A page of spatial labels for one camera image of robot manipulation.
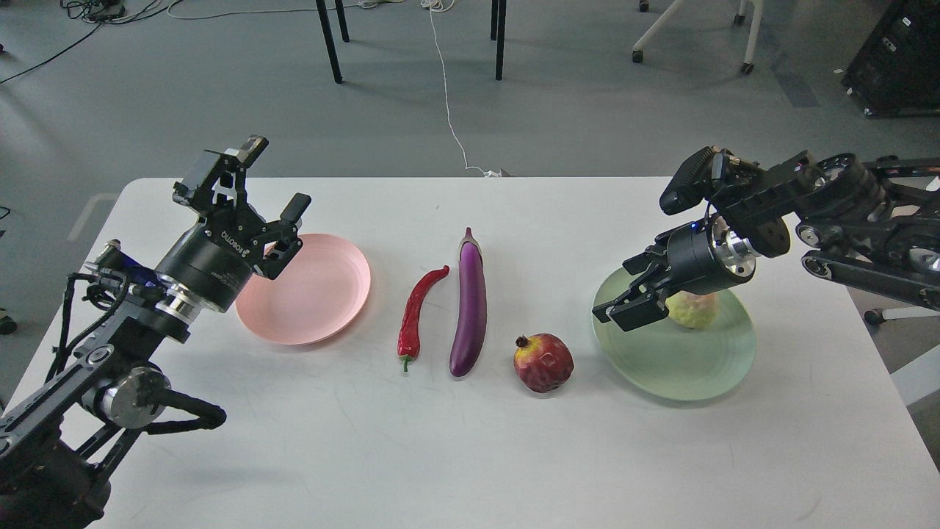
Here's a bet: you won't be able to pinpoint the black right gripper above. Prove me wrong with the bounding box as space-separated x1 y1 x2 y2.
592 215 756 332

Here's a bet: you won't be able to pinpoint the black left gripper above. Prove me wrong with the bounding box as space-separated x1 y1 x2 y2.
156 135 312 312

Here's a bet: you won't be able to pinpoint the green pink guava fruit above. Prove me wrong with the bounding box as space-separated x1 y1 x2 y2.
665 291 720 329

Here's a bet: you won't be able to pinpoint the red pomegranate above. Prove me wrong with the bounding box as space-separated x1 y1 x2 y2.
513 334 575 394

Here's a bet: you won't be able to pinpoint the red chili pepper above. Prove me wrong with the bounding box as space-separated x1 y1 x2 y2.
397 264 450 374

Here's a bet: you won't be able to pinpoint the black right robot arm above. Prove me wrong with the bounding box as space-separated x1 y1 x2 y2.
592 146 939 331

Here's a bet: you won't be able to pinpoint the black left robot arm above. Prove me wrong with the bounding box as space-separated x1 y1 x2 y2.
1 135 310 528

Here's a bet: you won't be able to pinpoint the green plate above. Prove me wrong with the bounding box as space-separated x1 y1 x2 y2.
591 290 756 402

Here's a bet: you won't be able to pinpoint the pink plate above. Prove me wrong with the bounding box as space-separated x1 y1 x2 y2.
235 232 372 346

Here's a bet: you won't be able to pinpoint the black table legs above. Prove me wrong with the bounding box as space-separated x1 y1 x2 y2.
313 1 508 86

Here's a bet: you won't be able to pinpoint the purple eggplant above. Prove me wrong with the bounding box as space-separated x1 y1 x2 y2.
449 227 488 378

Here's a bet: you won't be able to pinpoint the white chair base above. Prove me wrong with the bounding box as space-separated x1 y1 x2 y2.
631 0 764 76

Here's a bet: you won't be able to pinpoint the black equipment case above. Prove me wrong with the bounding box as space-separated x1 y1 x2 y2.
842 1 939 118

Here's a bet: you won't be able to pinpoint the black floor cables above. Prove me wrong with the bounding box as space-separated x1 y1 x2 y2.
0 0 184 85

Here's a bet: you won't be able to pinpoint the white floor cable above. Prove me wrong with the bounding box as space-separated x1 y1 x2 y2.
419 0 504 179

